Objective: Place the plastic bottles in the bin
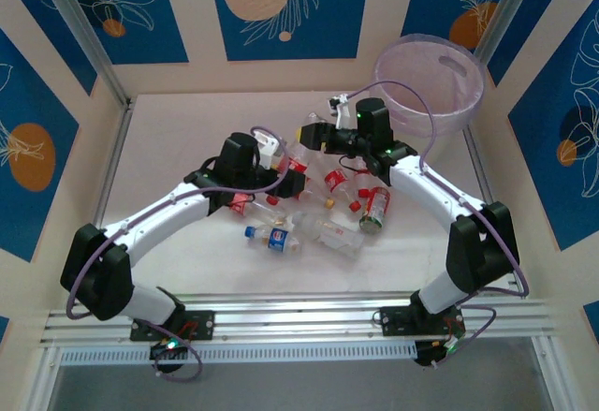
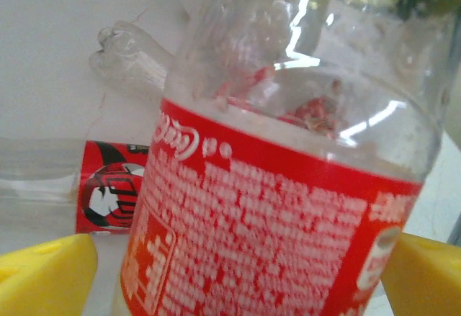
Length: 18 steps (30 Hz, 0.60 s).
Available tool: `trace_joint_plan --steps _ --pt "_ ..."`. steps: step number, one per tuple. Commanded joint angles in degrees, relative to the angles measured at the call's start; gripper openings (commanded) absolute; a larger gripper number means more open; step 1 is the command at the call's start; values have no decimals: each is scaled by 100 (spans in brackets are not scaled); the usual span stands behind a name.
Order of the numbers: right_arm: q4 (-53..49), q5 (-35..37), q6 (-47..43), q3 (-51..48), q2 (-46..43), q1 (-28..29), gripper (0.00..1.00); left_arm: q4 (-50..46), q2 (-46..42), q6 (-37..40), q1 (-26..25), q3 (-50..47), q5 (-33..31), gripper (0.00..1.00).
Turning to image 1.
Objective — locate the red-label bottle yellow cap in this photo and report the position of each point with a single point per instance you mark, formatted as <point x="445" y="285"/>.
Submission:
<point x="318" y="199"/>

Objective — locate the blue-label bottle blue cap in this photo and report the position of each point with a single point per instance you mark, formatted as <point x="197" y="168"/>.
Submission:
<point x="278" y="239"/>

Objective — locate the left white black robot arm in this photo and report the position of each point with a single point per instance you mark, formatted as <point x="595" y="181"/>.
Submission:
<point x="154" y="228"/>

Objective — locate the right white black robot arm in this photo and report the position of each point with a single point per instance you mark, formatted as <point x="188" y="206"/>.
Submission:
<point x="421" y="191"/>

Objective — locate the lavender round plastic bin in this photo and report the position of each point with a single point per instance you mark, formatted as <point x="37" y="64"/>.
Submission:
<point x="444" y="92"/>

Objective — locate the slim white bottle red cap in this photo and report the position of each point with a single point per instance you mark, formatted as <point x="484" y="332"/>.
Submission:
<point x="362" y="181"/>

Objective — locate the black controller board with LED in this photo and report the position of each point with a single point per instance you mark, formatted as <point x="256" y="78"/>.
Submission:
<point x="435" y="350"/>
<point x="168" y="347"/>

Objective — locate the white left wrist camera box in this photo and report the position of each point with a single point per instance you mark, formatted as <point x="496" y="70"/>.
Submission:
<point x="267" y="146"/>

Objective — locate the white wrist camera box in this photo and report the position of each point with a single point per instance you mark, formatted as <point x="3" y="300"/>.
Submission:
<point x="267" y="146"/>
<point x="341" y="107"/>

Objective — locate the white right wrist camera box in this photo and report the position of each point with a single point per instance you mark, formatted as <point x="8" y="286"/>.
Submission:
<point x="341" y="107"/>

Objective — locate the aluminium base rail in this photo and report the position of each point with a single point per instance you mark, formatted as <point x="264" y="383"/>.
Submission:
<point x="299" y="322"/>

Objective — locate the aluminium frame post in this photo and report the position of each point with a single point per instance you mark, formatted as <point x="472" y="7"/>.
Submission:
<point x="84" y="32"/>
<point x="507" y="8"/>

